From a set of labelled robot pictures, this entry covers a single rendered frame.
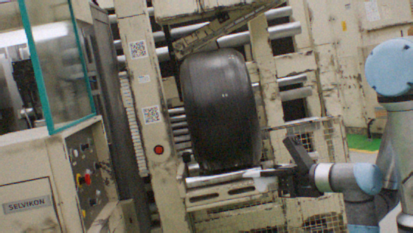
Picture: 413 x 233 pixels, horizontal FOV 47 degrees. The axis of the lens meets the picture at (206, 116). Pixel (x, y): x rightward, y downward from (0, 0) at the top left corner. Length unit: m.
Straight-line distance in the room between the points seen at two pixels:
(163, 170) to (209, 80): 0.48
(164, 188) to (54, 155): 0.77
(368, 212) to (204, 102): 0.90
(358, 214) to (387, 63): 0.38
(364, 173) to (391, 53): 0.30
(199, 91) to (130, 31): 0.43
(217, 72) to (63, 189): 0.80
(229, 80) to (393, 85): 0.97
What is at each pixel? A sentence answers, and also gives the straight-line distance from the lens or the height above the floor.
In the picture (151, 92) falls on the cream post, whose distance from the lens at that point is 2.08.
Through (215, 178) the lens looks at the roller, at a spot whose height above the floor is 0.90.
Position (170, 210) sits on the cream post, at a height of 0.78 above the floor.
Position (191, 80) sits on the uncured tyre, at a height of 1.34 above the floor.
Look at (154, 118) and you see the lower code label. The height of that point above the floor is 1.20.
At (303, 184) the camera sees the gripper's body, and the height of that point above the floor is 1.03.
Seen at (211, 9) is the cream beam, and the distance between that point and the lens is 2.34.
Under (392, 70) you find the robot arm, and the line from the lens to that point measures 1.06.
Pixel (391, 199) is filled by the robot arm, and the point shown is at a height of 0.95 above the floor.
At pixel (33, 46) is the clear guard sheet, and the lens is 1.49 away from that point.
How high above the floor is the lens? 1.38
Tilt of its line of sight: 6 degrees down
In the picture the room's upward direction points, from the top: 11 degrees counter-clockwise
